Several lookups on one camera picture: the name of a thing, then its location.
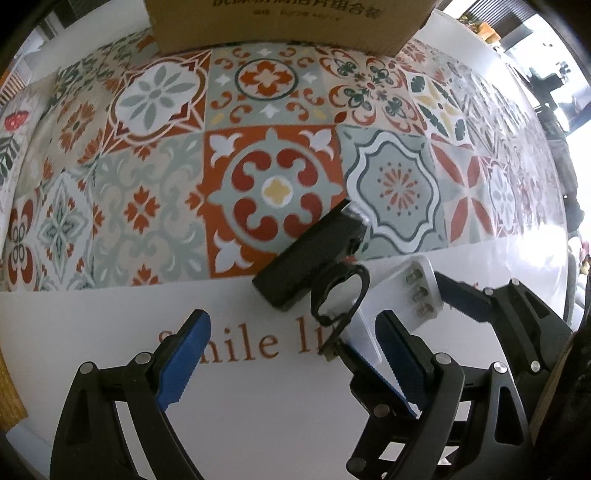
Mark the black camera tripod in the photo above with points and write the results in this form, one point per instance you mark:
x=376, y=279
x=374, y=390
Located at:
x=549, y=87

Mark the tile-print table mat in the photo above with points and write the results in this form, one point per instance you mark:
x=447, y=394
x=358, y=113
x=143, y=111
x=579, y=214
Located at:
x=152, y=198

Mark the dark chair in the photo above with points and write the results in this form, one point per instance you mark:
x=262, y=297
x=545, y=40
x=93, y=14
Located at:
x=563, y=161

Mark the woven straw placemat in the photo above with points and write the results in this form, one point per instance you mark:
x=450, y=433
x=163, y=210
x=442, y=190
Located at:
x=9, y=392

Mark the brown cardboard box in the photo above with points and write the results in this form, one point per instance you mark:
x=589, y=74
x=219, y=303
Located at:
x=277, y=32

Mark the white plastic fruit basket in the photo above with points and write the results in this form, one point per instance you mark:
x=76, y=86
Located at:
x=11, y=83

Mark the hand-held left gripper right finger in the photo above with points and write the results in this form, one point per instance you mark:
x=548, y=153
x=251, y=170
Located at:
x=406, y=364

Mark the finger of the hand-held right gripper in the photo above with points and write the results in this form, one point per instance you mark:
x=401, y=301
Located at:
x=369, y=376
x=461, y=300

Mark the white battery charger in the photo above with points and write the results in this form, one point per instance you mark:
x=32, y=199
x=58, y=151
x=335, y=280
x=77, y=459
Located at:
x=431, y=288

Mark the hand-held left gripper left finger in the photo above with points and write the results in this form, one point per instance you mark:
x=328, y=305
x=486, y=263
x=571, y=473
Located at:
x=182, y=360

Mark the floral fabric tissue cover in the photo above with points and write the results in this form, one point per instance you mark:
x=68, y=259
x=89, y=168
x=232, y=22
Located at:
x=16, y=134

